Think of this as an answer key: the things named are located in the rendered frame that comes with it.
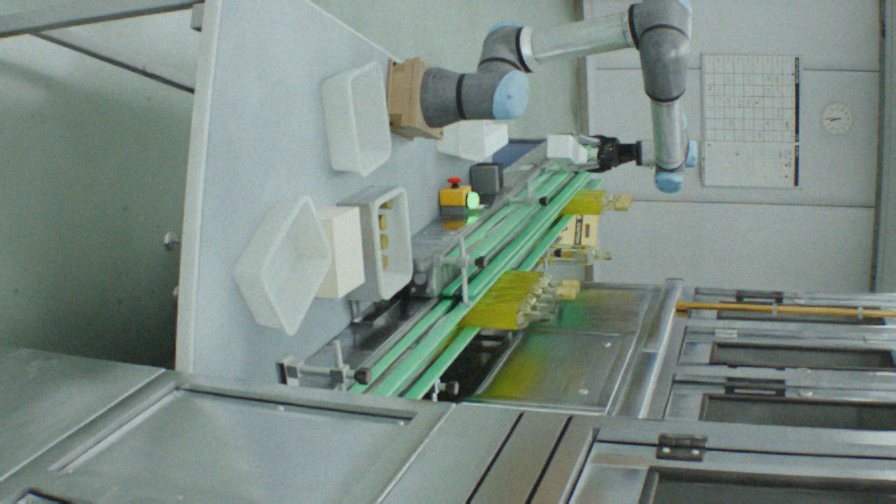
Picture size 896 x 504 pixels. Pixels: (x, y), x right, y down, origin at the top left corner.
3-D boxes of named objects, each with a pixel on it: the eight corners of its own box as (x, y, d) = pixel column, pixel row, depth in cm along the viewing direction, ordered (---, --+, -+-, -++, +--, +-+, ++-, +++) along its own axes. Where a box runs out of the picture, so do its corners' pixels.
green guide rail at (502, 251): (441, 295, 213) (473, 297, 210) (441, 291, 213) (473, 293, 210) (585, 158, 370) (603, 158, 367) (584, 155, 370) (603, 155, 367)
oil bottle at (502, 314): (443, 326, 216) (528, 331, 209) (442, 304, 215) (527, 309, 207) (451, 317, 221) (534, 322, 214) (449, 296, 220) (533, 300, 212)
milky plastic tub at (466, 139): (431, 94, 242) (461, 93, 239) (458, 104, 263) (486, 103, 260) (430, 157, 243) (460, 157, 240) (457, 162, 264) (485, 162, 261)
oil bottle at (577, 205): (549, 214, 314) (627, 216, 305) (548, 199, 313) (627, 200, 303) (552, 210, 319) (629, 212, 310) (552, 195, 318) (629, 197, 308)
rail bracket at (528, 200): (501, 206, 260) (546, 207, 256) (500, 181, 258) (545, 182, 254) (505, 203, 264) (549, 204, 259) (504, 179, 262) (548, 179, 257)
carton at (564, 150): (548, 134, 237) (569, 135, 234) (567, 150, 259) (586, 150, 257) (547, 157, 236) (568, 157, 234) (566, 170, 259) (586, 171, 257)
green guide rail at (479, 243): (439, 266, 211) (471, 267, 208) (439, 261, 211) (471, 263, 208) (584, 140, 368) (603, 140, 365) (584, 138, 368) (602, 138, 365)
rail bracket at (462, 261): (435, 306, 209) (486, 309, 205) (430, 237, 205) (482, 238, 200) (440, 301, 212) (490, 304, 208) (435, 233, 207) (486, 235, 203)
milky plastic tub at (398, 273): (348, 301, 195) (384, 303, 192) (338, 202, 189) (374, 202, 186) (380, 276, 211) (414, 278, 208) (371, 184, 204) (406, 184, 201)
